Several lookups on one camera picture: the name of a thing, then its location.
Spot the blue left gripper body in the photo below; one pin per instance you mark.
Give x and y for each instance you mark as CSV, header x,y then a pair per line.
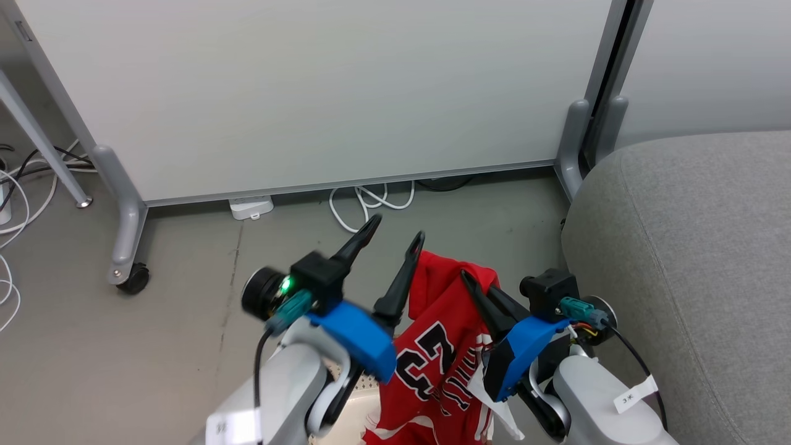
x,y
358,337

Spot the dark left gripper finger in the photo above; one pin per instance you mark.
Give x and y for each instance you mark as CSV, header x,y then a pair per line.
x,y
361,238
401,284

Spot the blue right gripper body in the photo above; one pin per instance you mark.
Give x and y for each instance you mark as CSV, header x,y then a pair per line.
x,y
522,346

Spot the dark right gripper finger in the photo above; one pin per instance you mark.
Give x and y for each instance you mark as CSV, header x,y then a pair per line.
x,y
510,309
488,312

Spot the red basketball jersey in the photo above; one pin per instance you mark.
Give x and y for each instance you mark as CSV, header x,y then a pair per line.
x,y
435,309

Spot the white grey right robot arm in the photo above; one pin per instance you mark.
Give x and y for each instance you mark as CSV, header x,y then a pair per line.
x,y
593,402

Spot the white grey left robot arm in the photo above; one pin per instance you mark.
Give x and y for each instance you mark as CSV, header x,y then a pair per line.
x,y
284,389

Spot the cream perforated laundry basket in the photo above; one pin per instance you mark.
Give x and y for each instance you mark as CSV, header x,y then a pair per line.
x,y
353,415

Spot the white paper label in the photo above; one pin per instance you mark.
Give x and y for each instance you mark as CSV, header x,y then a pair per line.
x,y
232,428
633,395

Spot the wide white partition panel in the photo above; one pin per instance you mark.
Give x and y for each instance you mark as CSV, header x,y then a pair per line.
x,y
309,93

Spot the grey fabric sofa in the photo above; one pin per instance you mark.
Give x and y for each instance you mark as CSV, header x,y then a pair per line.
x,y
692,259

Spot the black caster wheel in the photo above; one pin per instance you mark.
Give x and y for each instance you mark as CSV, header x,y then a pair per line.
x,y
135,279

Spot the narrow white partition panel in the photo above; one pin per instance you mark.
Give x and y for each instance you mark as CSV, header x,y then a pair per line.
x,y
710,62

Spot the grey metal table leg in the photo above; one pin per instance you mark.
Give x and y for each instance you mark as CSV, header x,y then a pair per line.
x,y
37,139

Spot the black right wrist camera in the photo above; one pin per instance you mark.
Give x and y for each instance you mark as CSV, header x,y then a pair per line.
x,y
547,290

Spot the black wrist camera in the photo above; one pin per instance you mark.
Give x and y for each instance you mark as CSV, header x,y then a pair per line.
x,y
318,272
547,290

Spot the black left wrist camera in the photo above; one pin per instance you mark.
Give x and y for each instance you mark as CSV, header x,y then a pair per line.
x,y
318,272

